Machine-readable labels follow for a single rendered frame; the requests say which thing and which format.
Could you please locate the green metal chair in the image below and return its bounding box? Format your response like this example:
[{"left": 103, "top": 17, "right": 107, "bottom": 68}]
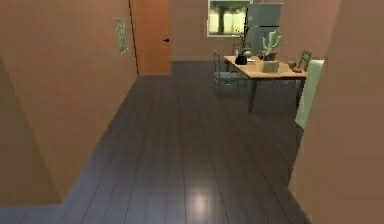
[
  {"left": 297, "top": 49, "right": 313, "bottom": 72},
  {"left": 212, "top": 49, "right": 250, "bottom": 96}
]

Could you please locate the black pot with twig plant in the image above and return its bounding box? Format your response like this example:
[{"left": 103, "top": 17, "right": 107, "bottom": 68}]
[{"left": 234, "top": 25, "right": 251, "bottom": 66}]

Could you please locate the wooden dining table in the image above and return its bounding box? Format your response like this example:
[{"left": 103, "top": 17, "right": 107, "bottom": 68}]
[{"left": 223, "top": 54, "right": 308, "bottom": 114}]

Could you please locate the orange room door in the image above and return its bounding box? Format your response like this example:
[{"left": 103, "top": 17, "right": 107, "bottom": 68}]
[{"left": 129, "top": 0, "right": 172, "bottom": 77}]

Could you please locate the beige box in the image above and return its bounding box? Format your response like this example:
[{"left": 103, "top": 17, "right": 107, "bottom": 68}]
[{"left": 262, "top": 61, "right": 280, "bottom": 74}]

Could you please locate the white framed window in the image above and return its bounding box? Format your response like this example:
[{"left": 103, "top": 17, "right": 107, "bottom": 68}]
[{"left": 206, "top": 0, "right": 252, "bottom": 38}]

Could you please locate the green cactus in pot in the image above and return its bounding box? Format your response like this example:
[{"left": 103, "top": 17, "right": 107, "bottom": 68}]
[{"left": 261, "top": 29, "right": 283, "bottom": 62}]

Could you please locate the grey fridge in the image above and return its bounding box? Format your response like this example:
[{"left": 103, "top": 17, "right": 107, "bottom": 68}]
[{"left": 246, "top": 2, "right": 284, "bottom": 58}]

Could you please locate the red and green fruit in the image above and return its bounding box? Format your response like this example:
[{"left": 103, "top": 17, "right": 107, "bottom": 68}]
[{"left": 288, "top": 61, "right": 303, "bottom": 74}]

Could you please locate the green framed wall picture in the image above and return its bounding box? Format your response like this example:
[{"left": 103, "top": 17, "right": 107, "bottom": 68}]
[{"left": 114, "top": 17, "right": 130, "bottom": 55}]

